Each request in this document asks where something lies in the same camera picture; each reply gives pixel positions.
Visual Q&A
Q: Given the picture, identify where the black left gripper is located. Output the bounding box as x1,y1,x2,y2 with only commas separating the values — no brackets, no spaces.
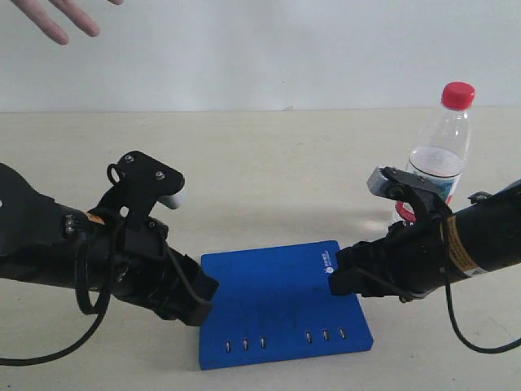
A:
81,211,219,327

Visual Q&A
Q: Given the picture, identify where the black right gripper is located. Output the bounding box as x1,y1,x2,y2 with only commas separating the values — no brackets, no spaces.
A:
328,219,446,302

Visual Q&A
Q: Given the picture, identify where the blue ring binder notebook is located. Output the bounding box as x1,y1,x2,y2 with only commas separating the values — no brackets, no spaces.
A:
199,240,374,370

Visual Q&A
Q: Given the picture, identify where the clear plastic water bottle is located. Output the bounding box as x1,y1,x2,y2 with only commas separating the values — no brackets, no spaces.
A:
405,81,475,204

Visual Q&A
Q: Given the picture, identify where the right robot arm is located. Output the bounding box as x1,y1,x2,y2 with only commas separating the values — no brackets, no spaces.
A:
328,181,520,302

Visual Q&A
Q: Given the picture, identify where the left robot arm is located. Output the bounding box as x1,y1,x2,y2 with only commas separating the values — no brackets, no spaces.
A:
1,156,219,327

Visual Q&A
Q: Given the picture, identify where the person's open hand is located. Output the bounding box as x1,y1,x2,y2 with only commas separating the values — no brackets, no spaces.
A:
10,0,125,46

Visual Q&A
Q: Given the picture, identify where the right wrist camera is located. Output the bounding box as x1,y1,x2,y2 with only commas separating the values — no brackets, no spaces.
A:
366,166,452,225

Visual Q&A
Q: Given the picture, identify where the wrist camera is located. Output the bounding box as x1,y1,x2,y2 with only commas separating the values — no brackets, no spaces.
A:
366,166,452,225
99,151,186,225

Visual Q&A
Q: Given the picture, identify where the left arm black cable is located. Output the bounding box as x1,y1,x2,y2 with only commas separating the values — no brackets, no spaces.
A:
0,211,127,367

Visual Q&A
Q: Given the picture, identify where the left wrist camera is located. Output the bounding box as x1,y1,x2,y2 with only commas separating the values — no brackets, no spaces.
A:
99,151,186,225

